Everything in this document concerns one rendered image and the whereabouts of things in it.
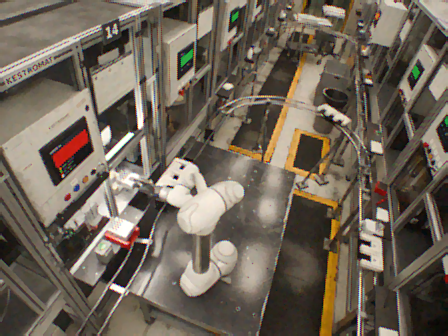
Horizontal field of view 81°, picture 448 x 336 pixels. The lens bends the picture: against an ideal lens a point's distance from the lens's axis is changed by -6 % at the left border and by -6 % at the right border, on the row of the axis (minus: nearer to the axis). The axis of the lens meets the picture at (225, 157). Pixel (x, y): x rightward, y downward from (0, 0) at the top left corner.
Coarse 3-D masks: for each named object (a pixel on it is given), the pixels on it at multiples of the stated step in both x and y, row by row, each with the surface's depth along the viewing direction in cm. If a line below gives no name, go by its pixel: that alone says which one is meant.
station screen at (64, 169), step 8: (80, 128) 114; (72, 136) 111; (88, 136) 121; (64, 144) 108; (88, 144) 123; (56, 152) 105; (80, 152) 119; (88, 152) 124; (72, 160) 116; (80, 160) 121; (56, 168) 108; (64, 168) 112; (72, 168) 117; (64, 176) 114
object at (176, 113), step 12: (204, 0) 203; (168, 12) 161; (180, 12) 174; (204, 12) 208; (168, 24) 165; (180, 24) 180; (204, 24) 216; (216, 24) 242; (204, 36) 225; (204, 48) 235; (204, 60) 244; (180, 96) 219; (168, 108) 205; (180, 108) 227; (168, 120) 212; (180, 120) 235; (168, 132) 219; (180, 132) 244; (168, 144) 227
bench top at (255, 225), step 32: (224, 160) 260; (256, 160) 265; (192, 192) 228; (256, 192) 236; (288, 192) 240; (160, 224) 203; (224, 224) 209; (256, 224) 213; (128, 256) 182; (160, 256) 185; (256, 256) 193; (160, 288) 169; (224, 288) 174; (256, 288) 176; (192, 320) 162; (224, 320) 160; (256, 320) 162
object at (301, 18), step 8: (296, 16) 588; (304, 16) 570; (312, 16) 598; (312, 24) 566; (320, 24) 566; (328, 24) 575; (288, 32) 626; (320, 40) 634; (288, 48) 610; (304, 48) 619; (312, 48) 627
